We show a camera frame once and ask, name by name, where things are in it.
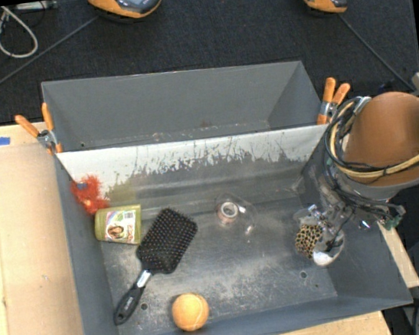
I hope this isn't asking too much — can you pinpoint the red feathery toy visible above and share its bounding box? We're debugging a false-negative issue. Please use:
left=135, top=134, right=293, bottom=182
left=68, top=171, right=112, bottom=218

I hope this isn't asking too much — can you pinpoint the black paddle hairbrush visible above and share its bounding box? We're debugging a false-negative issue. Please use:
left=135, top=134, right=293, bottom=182
left=98, top=203, right=211, bottom=327

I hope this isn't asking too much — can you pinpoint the orange ball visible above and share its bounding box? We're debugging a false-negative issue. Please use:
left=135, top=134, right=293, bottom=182
left=168, top=290, right=213, bottom=335

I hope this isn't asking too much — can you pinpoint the leopard print shoe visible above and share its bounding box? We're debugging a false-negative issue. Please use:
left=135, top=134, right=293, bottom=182
left=292, top=216, right=350, bottom=270

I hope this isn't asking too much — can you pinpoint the pale wood flat board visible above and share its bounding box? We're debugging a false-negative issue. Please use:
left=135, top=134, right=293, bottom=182
left=0, top=137, right=87, bottom=335

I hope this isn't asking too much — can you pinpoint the grey metal bin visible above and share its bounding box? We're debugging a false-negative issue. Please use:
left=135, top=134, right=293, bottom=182
left=40, top=34, right=419, bottom=335

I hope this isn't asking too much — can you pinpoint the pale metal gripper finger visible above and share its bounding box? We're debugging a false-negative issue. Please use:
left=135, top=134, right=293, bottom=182
left=294, top=203, right=323, bottom=228
left=319, top=220, right=347, bottom=254

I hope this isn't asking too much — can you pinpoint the green jar with label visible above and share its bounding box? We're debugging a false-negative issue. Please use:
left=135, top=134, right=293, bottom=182
left=91, top=202, right=148, bottom=251

